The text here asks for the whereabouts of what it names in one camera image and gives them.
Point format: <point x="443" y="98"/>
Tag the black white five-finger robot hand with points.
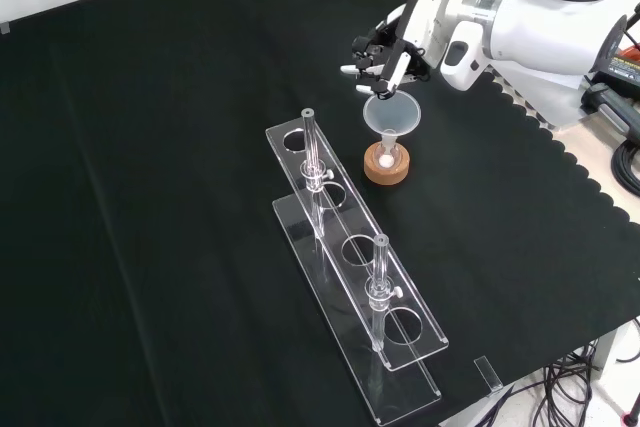
<point x="425" y="32"/>

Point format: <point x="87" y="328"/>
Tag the clear plastic funnel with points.
<point x="402" y="119"/>

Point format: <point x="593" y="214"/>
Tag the small round-bottom glass flask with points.
<point x="387" y="161"/>

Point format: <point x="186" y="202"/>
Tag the clear acrylic funnel stand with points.
<point x="340" y="222"/>

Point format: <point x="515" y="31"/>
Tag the pale base board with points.
<point x="550" y="102"/>

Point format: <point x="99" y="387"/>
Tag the black power adapter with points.
<point x="622" y="74"/>

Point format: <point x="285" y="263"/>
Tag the black bench cloth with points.
<point x="150" y="197"/>

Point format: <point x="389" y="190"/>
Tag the clear tape strip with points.
<point x="5" y="28"/>
<point x="488" y="373"/>

